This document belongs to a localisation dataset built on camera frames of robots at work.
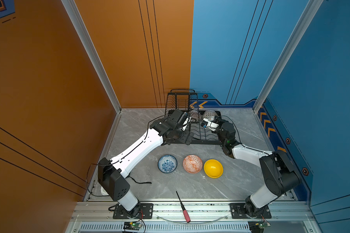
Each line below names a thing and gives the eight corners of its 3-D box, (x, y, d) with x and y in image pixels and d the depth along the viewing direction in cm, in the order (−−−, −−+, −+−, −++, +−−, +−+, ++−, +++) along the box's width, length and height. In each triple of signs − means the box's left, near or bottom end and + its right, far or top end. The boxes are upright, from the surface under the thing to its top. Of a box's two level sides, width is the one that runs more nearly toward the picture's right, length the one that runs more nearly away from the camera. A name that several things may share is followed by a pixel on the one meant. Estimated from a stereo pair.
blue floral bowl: (157, 173, 88) (156, 171, 84) (159, 157, 94) (158, 154, 91) (177, 173, 88) (177, 171, 84) (177, 157, 94) (177, 154, 91)
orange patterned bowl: (190, 177, 86) (190, 174, 83) (180, 163, 92) (180, 160, 88) (204, 167, 90) (205, 164, 87) (194, 154, 96) (194, 151, 92)
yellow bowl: (204, 180, 85) (205, 176, 81) (202, 162, 92) (203, 158, 88) (222, 180, 85) (225, 176, 81) (219, 162, 92) (221, 158, 88)
